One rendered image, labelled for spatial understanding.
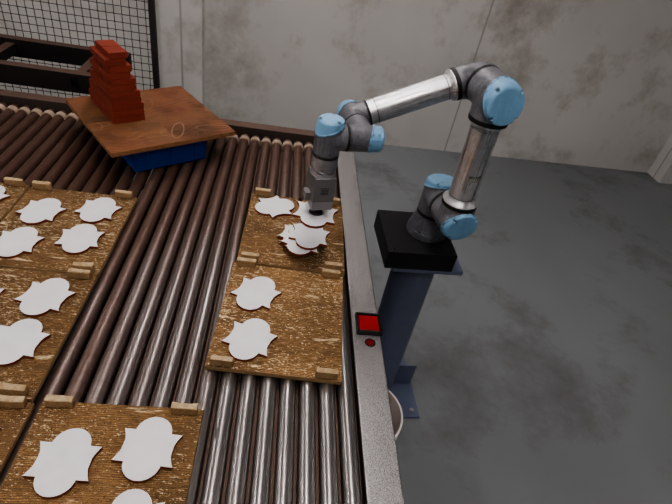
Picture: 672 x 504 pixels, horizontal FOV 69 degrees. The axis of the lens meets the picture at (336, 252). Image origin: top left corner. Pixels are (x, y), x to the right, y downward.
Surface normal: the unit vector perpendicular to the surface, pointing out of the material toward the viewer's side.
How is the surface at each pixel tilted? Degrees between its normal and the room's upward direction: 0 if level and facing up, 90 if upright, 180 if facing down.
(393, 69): 90
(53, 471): 0
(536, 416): 0
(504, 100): 84
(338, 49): 90
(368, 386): 0
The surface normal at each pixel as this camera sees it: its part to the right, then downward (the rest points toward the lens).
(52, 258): 0.16, -0.77
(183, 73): 0.09, 0.63
